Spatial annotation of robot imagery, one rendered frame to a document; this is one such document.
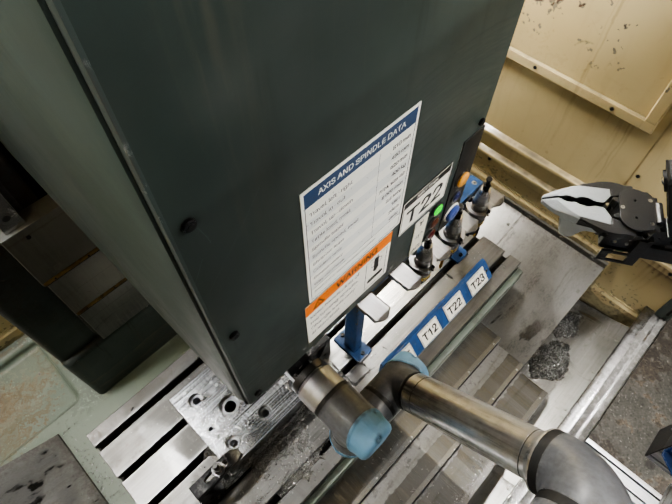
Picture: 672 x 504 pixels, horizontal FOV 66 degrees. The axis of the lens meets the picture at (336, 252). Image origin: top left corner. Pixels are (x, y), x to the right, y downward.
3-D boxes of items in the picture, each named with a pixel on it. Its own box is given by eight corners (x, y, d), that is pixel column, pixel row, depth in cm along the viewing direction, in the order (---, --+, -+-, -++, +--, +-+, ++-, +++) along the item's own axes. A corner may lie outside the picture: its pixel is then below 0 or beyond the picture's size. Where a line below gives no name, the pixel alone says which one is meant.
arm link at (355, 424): (360, 468, 85) (364, 459, 77) (314, 420, 89) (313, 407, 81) (392, 433, 88) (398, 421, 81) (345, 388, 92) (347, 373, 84)
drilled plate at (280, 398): (320, 387, 132) (319, 381, 128) (232, 474, 121) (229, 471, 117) (260, 329, 141) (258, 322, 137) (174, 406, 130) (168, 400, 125)
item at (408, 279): (425, 280, 118) (426, 278, 118) (411, 295, 116) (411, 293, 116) (402, 262, 121) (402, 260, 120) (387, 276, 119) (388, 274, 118)
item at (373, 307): (394, 311, 114) (394, 310, 114) (378, 327, 112) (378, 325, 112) (371, 292, 117) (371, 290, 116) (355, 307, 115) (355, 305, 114)
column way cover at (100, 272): (235, 242, 161) (199, 118, 117) (103, 345, 142) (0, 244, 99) (225, 233, 162) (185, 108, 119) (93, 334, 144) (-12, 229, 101)
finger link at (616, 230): (575, 233, 70) (643, 246, 69) (580, 226, 69) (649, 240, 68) (575, 206, 73) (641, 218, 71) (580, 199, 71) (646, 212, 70)
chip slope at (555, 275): (575, 301, 181) (608, 263, 159) (453, 451, 155) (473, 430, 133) (385, 167, 214) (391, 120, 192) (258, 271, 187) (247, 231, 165)
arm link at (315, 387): (313, 407, 82) (348, 371, 85) (293, 386, 83) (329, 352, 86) (314, 418, 88) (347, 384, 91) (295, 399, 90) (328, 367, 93)
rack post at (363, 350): (372, 350, 142) (380, 302, 117) (359, 364, 140) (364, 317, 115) (346, 327, 146) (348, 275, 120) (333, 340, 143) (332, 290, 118)
